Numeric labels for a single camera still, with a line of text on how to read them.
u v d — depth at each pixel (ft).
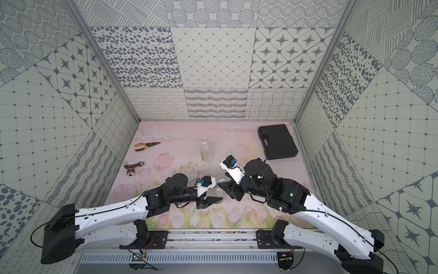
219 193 2.05
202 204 2.01
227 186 1.76
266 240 2.41
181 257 2.30
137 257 2.33
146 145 3.51
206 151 3.05
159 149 3.45
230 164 1.69
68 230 1.34
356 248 1.27
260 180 1.42
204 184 1.92
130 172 3.04
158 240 2.41
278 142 3.42
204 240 2.50
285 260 2.35
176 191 1.83
